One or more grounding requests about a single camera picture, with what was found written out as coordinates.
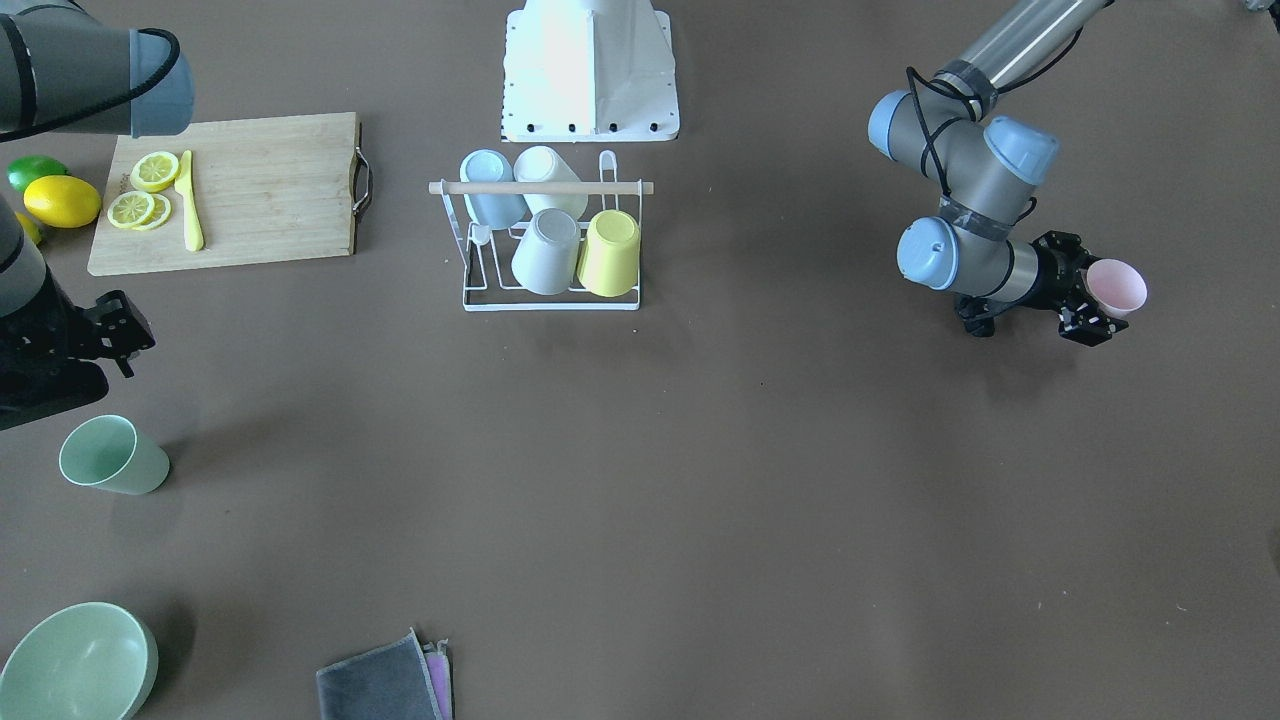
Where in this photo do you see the yellow lemon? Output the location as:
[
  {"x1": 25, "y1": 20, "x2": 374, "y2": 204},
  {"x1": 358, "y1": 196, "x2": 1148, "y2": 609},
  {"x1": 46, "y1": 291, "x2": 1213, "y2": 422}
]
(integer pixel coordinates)
[{"x1": 23, "y1": 176, "x2": 102, "y2": 229}]

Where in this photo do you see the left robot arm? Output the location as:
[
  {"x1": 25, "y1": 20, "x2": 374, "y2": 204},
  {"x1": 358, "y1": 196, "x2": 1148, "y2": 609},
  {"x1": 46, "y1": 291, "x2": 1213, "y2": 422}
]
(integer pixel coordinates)
[{"x1": 867, "y1": 1, "x2": 1128, "y2": 346}]

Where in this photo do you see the yellow plastic knife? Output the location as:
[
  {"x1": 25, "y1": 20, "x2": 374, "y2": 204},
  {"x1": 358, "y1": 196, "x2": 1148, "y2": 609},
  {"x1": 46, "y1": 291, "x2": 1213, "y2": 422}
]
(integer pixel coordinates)
[{"x1": 174, "y1": 150, "x2": 205, "y2": 252}]

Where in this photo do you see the white wire cup rack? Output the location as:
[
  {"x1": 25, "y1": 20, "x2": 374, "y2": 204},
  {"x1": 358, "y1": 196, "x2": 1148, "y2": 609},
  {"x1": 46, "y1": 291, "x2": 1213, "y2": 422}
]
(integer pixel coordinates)
[{"x1": 429, "y1": 146, "x2": 655, "y2": 313}]

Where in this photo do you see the green lime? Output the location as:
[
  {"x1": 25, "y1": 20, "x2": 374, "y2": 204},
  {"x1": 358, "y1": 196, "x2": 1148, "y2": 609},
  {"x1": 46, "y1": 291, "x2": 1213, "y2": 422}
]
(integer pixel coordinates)
[{"x1": 6, "y1": 155, "x2": 69, "y2": 193}]

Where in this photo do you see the grey plastic cup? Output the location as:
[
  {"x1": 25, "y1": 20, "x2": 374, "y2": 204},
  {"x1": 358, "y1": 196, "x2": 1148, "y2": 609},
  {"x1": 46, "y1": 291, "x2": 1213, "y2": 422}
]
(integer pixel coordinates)
[{"x1": 511, "y1": 208, "x2": 580, "y2": 296}]

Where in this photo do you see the yellow plastic cup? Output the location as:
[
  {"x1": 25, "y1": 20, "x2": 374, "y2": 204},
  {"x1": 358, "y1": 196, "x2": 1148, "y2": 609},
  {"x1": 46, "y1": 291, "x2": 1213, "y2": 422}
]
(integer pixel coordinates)
[{"x1": 577, "y1": 209, "x2": 640, "y2": 299}]

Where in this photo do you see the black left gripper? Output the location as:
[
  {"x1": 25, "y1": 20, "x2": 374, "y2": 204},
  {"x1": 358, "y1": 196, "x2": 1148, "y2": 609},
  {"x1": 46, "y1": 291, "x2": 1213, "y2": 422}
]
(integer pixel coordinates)
[{"x1": 955, "y1": 231, "x2": 1129, "y2": 347}]

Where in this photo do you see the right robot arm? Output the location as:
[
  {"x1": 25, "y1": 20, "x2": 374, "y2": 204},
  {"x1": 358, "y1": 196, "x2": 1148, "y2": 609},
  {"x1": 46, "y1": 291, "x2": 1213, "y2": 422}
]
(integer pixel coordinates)
[{"x1": 1, "y1": 1, "x2": 195, "y2": 429}]

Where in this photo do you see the white plastic cup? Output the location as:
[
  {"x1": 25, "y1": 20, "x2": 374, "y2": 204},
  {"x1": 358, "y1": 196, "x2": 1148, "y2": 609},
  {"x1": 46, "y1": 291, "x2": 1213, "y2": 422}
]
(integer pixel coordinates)
[{"x1": 513, "y1": 145, "x2": 588, "y2": 222}]

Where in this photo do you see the pink plastic cup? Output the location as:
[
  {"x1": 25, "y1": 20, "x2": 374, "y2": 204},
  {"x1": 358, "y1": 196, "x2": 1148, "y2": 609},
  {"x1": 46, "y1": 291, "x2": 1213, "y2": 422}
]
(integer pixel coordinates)
[{"x1": 1084, "y1": 259, "x2": 1149, "y2": 319}]

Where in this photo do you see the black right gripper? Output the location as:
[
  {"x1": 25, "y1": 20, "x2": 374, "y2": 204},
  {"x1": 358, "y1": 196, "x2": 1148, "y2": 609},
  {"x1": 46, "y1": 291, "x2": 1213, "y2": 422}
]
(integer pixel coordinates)
[{"x1": 1, "y1": 290, "x2": 155, "y2": 430}]

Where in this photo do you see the grey folded cloth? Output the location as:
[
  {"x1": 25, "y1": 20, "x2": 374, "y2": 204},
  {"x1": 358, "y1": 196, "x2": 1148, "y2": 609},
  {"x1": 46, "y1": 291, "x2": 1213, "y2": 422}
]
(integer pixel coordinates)
[{"x1": 316, "y1": 632, "x2": 454, "y2": 719}]

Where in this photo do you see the light blue plastic cup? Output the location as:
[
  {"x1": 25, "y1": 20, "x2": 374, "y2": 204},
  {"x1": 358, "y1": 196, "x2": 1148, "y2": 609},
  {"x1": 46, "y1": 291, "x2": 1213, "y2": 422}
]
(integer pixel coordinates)
[{"x1": 460, "y1": 149, "x2": 529, "y2": 231}]

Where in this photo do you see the lemon slice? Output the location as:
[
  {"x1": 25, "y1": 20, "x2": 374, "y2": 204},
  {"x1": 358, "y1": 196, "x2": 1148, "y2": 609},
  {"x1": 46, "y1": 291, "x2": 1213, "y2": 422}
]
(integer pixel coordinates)
[
  {"x1": 128, "y1": 151, "x2": 180, "y2": 193},
  {"x1": 105, "y1": 190, "x2": 172, "y2": 231}
]

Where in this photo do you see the green bowl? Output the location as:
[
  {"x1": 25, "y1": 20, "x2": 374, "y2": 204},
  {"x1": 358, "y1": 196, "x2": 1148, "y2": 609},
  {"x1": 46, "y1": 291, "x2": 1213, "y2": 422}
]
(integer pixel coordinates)
[{"x1": 1, "y1": 602, "x2": 159, "y2": 719}]

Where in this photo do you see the wooden cutting board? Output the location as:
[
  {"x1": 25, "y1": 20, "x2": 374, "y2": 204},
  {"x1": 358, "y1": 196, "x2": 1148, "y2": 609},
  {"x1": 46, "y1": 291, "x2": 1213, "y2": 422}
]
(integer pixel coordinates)
[{"x1": 88, "y1": 111, "x2": 372, "y2": 277}]

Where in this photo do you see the green plastic cup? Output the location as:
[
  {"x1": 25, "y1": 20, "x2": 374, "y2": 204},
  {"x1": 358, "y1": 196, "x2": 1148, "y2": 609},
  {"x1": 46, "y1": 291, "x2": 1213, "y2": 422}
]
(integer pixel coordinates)
[{"x1": 58, "y1": 415, "x2": 172, "y2": 496}]

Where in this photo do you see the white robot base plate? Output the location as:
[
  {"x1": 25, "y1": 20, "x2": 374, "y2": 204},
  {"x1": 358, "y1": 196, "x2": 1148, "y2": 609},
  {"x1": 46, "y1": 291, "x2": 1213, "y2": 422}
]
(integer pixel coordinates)
[{"x1": 500, "y1": 1, "x2": 681, "y2": 143}]

